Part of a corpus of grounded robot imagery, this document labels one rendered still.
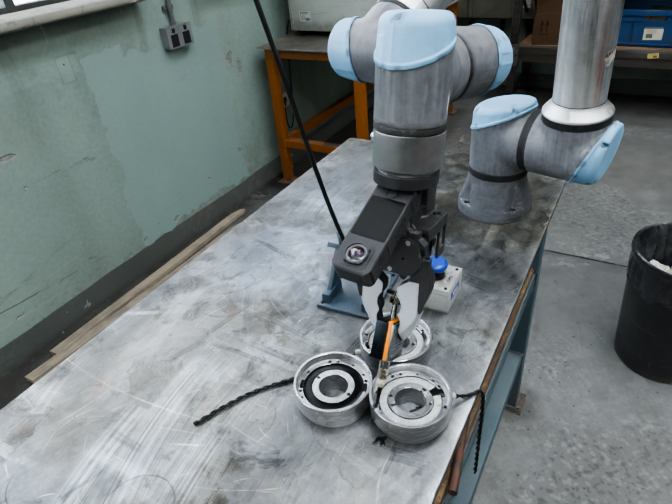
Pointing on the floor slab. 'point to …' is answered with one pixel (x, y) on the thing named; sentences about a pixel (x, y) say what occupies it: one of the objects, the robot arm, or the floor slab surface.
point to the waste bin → (648, 306)
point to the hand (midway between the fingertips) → (389, 329)
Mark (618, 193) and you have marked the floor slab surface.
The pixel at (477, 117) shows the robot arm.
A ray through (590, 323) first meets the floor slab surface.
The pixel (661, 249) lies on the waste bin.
